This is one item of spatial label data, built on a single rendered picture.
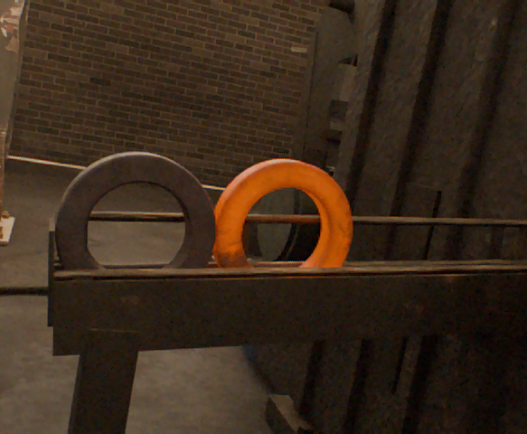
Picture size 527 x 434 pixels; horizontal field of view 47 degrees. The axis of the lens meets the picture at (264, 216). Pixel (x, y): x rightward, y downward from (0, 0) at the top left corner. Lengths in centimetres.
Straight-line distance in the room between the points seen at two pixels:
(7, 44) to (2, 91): 22
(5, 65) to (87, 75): 361
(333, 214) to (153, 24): 617
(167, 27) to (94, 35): 77
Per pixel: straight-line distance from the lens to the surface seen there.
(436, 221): 94
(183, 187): 72
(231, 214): 74
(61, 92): 677
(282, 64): 723
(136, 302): 71
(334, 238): 79
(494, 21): 117
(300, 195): 205
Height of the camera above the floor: 78
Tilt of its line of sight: 8 degrees down
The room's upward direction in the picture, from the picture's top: 11 degrees clockwise
